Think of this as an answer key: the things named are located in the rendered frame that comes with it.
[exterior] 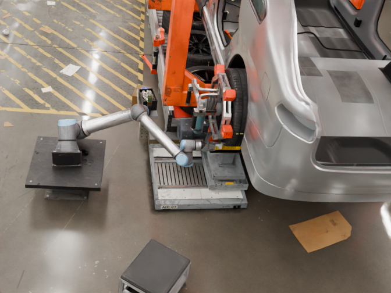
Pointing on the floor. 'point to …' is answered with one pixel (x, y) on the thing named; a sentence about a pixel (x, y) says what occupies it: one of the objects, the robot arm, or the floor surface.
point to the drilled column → (142, 132)
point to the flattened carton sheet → (322, 231)
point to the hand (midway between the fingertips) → (223, 142)
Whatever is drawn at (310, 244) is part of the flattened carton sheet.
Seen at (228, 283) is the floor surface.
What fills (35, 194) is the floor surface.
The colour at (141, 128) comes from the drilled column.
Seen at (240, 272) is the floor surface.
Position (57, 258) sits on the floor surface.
